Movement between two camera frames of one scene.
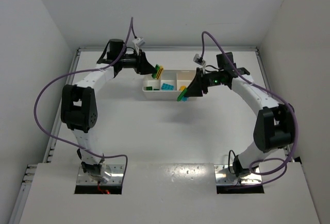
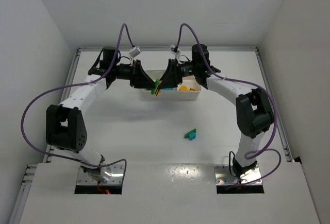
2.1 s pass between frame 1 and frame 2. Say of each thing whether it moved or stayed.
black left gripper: moved
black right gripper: moved
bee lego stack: moved
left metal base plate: stayed
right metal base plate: stayed
